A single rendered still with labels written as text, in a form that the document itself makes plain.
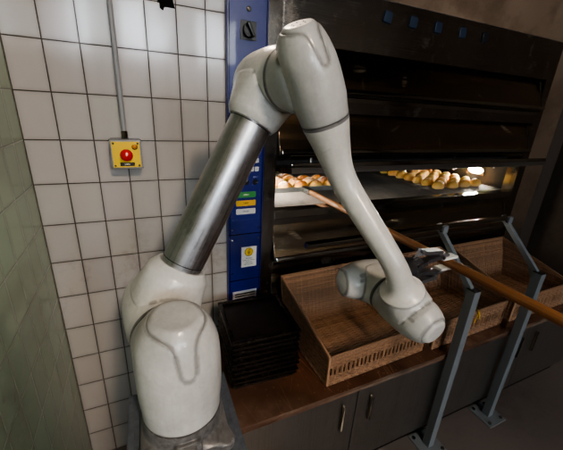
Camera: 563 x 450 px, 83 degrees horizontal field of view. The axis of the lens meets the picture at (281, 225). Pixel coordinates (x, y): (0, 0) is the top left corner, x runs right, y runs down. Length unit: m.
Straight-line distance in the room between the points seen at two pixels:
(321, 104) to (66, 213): 1.04
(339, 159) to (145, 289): 0.51
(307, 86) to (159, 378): 0.57
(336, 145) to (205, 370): 0.50
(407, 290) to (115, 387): 1.43
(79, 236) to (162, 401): 0.89
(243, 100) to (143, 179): 0.70
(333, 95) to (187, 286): 0.50
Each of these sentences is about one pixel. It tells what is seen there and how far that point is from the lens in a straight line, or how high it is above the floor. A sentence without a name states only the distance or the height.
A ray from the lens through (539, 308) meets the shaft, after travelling 1.04.
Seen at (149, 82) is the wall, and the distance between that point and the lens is 1.31.
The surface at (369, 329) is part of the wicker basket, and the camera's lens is 1.79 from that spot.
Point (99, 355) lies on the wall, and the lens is 1.70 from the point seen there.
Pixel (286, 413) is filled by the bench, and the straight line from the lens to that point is 1.37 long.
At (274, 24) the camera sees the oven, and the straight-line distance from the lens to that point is 1.45.
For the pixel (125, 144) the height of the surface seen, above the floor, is 1.50.
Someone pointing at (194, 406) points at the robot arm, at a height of 1.13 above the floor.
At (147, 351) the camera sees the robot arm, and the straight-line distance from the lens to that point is 0.63.
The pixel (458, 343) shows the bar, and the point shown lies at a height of 0.68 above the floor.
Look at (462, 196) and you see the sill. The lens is 2.33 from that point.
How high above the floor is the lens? 1.64
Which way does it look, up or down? 20 degrees down
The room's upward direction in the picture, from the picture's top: 3 degrees clockwise
